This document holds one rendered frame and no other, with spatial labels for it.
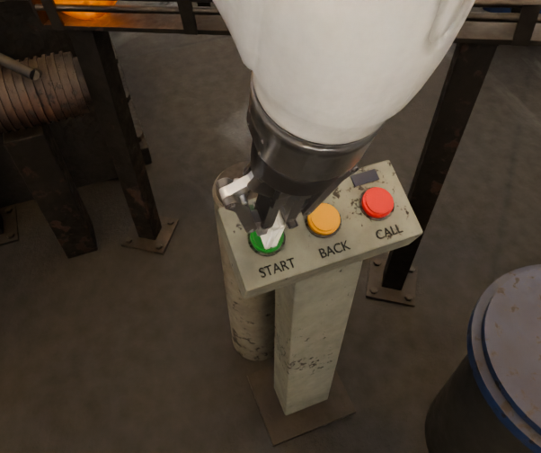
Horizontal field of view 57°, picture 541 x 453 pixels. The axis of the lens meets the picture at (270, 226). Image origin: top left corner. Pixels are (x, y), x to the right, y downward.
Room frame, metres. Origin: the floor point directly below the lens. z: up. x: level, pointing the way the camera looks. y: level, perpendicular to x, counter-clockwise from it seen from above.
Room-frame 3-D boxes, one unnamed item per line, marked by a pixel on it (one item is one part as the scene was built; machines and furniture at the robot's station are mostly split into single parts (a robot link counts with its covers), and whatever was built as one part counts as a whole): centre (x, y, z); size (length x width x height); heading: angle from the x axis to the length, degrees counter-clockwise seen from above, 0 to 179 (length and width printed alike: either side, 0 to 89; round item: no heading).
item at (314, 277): (0.39, -0.07, 0.31); 0.24 x 0.16 x 0.62; 111
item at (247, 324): (0.52, 0.03, 0.26); 0.12 x 0.12 x 0.52
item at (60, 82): (0.82, 0.48, 0.27); 0.22 x 0.13 x 0.53; 111
